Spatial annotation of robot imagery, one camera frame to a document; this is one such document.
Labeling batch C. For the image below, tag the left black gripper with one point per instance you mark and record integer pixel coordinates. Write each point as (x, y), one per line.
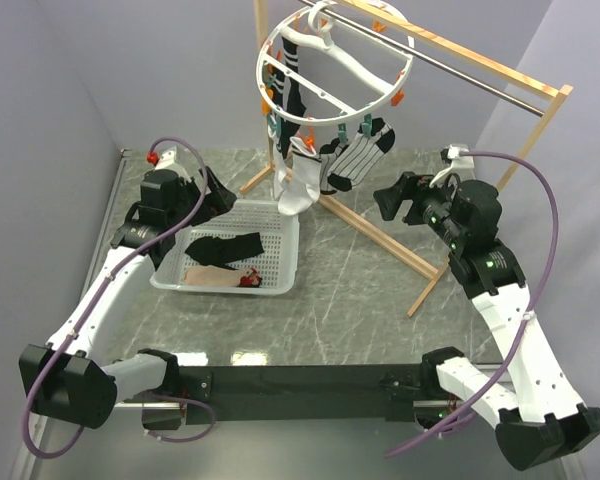
(219, 200)

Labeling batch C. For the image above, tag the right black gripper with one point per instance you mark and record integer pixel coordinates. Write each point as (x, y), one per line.
(412, 187)

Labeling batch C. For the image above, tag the white black striped sock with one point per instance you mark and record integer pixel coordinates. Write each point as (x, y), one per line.
(330, 165)

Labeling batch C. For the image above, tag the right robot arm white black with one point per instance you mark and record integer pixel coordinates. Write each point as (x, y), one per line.
(542, 418)

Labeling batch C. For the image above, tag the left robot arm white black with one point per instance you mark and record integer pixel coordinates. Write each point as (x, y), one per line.
(65, 379)

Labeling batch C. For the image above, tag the teal clip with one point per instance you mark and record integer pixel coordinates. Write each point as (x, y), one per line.
(342, 134)

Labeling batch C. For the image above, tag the orange clip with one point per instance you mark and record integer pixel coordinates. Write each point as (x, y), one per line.
(307, 137)

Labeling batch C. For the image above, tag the black sock in basket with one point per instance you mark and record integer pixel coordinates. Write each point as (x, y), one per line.
(220, 252)

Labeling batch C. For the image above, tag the white plastic basket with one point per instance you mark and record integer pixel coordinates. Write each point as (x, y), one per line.
(277, 265)

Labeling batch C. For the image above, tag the pink sock with red pattern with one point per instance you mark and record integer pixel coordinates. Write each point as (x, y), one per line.
(212, 276)

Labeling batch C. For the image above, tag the black base beam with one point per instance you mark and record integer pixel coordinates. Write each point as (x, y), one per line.
(392, 392)

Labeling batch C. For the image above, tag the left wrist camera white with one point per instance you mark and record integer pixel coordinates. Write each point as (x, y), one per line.
(167, 160)

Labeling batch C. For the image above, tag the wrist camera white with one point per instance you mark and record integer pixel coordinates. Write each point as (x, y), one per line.
(167, 160)
(457, 160)

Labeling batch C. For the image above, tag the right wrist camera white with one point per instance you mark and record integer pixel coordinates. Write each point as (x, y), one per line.
(457, 160)

